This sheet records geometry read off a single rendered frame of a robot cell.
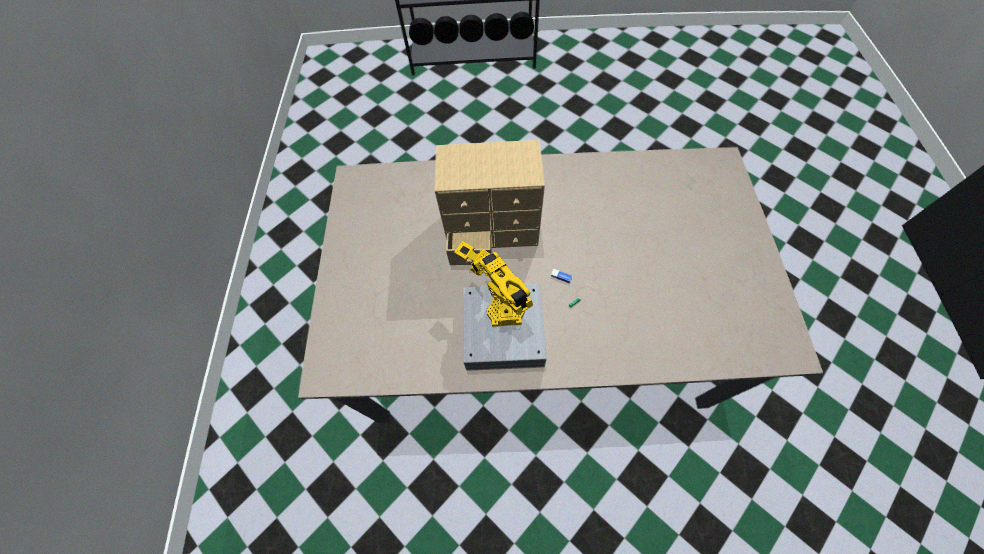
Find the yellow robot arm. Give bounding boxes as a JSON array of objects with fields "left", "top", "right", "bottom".
[{"left": 471, "top": 252, "right": 533, "bottom": 327}]

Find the brown wooden chest of drawers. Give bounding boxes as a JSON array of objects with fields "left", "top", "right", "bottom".
[{"left": 435, "top": 140, "right": 545, "bottom": 248}]

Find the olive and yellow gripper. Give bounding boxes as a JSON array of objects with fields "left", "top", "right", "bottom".
[{"left": 455, "top": 241, "right": 489, "bottom": 275}]

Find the white and blue eraser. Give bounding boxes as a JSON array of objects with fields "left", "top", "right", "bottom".
[{"left": 551, "top": 269, "right": 572, "bottom": 283}]

